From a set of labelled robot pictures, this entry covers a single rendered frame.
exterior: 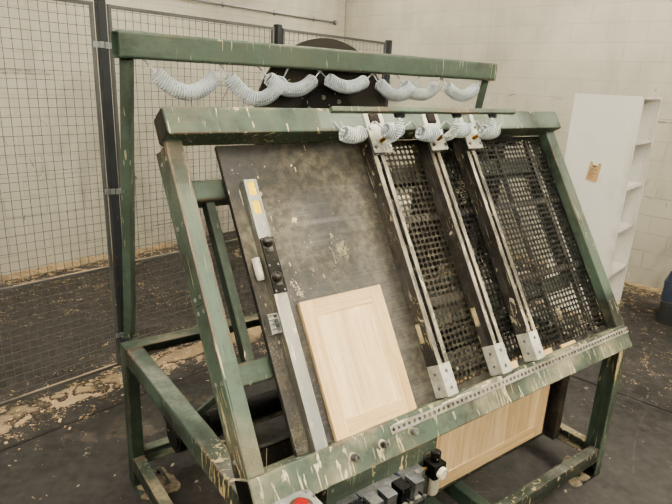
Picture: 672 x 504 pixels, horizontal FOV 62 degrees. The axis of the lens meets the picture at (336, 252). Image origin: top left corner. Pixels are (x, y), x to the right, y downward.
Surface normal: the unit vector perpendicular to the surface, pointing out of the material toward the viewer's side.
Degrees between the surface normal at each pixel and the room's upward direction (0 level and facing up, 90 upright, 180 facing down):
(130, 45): 90
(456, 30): 90
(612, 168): 90
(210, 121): 58
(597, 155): 90
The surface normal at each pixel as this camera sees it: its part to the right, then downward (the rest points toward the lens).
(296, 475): 0.52, -0.29
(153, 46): 0.59, 0.26
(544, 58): -0.68, 0.18
